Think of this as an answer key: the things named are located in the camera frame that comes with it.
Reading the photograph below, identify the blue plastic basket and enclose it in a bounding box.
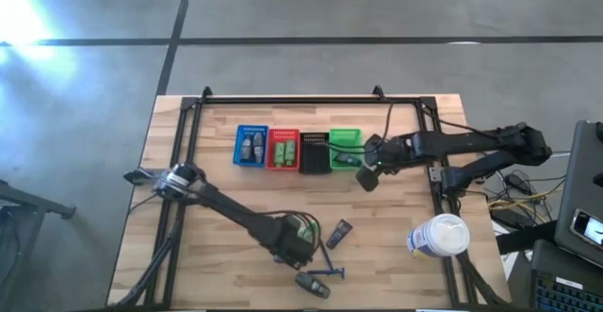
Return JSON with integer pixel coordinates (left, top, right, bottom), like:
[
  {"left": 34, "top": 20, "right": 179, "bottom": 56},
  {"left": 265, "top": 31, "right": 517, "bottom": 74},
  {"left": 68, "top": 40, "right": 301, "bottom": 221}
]
[{"left": 232, "top": 123, "right": 269, "bottom": 168}]

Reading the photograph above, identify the black power adapter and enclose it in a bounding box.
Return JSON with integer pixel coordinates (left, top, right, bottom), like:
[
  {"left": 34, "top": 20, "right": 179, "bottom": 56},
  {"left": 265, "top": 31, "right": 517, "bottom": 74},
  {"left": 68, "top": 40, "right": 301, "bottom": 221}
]
[{"left": 504, "top": 173, "right": 534, "bottom": 195}]

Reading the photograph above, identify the black cable bundle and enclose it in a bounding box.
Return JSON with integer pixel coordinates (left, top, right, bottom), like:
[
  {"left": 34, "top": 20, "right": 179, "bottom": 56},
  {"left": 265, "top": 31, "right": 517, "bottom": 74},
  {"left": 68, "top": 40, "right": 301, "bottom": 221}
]
[
  {"left": 115, "top": 207, "right": 187, "bottom": 309},
  {"left": 454, "top": 250, "right": 513, "bottom": 309}
]

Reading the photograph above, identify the smartphone with lit screen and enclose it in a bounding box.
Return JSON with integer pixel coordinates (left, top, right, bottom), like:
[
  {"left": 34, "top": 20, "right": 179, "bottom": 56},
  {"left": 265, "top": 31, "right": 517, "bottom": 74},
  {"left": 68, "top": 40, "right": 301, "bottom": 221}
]
[{"left": 570, "top": 208, "right": 603, "bottom": 249}]

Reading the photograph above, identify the black metal stand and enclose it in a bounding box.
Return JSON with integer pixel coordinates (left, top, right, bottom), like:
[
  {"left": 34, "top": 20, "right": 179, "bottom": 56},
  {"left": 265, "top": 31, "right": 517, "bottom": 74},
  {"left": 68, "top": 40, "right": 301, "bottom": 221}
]
[{"left": 0, "top": 179, "right": 76, "bottom": 312}]

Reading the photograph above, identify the white wipes canister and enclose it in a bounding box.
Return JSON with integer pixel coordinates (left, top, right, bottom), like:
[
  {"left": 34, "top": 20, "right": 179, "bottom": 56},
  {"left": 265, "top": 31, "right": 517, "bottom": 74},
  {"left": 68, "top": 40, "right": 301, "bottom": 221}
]
[{"left": 406, "top": 213, "right": 471, "bottom": 259}]

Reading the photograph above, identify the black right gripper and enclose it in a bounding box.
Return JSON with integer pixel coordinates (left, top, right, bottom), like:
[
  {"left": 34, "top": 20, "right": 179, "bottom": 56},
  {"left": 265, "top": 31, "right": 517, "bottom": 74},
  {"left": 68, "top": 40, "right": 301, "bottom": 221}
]
[{"left": 327, "top": 133, "right": 402, "bottom": 193}]

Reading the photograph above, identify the black keyboard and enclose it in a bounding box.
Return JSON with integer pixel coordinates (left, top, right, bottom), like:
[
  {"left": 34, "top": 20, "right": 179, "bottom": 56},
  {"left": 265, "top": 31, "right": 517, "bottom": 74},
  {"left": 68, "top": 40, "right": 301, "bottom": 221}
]
[{"left": 530, "top": 268, "right": 603, "bottom": 312}]

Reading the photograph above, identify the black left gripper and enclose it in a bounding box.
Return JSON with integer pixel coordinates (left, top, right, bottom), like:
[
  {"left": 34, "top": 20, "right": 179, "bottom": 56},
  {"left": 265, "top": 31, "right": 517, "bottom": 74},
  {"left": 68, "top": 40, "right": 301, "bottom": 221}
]
[{"left": 261, "top": 212, "right": 318, "bottom": 271}]

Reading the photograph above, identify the red plastic basket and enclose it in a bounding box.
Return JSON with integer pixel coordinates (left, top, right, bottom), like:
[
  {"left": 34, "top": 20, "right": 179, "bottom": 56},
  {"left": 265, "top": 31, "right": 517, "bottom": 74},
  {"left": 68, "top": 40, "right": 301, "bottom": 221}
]
[{"left": 265, "top": 128, "right": 302, "bottom": 171}]

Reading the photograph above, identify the black strap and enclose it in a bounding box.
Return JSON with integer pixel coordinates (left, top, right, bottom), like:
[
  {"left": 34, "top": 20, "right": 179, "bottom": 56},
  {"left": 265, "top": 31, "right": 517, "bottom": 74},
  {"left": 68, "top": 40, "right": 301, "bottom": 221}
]
[{"left": 495, "top": 221, "right": 558, "bottom": 255}]

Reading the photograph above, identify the black plastic basket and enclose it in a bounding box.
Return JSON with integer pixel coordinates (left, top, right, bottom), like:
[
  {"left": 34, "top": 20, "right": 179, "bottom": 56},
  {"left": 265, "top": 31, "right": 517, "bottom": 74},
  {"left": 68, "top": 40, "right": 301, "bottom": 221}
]
[{"left": 299, "top": 131, "right": 332, "bottom": 175}]

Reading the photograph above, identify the black travel tube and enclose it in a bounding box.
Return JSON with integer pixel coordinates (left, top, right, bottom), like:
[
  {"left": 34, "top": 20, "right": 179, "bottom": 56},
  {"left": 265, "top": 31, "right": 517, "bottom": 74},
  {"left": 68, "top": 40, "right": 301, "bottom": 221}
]
[
  {"left": 337, "top": 153, "right": 364, "bottom": 167},
  {"left": 324, "top": 219, "right": 354, "bottom": 251}
]

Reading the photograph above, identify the green plastic basket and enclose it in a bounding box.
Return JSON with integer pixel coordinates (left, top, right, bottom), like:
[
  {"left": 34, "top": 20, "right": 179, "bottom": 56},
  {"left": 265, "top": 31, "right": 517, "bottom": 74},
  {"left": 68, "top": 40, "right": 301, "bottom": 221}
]
[{"left": 328, "top": 127, "right": 365, "bottom": 172}]

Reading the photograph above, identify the black power brick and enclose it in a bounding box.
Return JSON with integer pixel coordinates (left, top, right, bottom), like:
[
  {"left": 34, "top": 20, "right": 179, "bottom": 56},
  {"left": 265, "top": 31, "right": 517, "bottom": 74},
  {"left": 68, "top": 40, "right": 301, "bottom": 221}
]
[{"left": 489, "top": 206, "right": 522, "bottom": 231}]

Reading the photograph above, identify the dark blue disposable razor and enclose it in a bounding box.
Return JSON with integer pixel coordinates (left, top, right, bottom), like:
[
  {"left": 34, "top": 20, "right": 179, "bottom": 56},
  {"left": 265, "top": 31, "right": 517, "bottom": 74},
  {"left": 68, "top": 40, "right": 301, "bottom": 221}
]
[
  {"left": 318, "top": 239, "right": 336, "bottom": 271},
  {"left": 305, "top": 267, "right": 347, "bottom": 281}
]

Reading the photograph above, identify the black metal table frame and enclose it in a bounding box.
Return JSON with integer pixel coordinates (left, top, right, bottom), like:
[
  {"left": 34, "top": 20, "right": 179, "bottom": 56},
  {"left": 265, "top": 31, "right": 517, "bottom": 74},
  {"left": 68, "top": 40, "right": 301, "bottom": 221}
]
[{"left": 143, "top": 85, "right": 510, "bottom": 311}]

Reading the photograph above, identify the yellow cable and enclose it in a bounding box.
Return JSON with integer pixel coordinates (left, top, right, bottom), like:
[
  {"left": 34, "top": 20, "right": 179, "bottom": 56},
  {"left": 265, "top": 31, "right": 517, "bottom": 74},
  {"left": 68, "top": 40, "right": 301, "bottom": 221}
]
[{"left": 488, "top": 197, "right": 543, "bottom": 212}]

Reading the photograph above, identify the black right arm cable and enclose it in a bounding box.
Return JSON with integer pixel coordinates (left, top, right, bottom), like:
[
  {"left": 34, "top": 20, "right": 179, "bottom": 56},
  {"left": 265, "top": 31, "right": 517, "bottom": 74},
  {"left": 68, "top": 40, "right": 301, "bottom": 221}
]
[{"left": 380, "top": 102, "right": 396, "bottom": 140}]

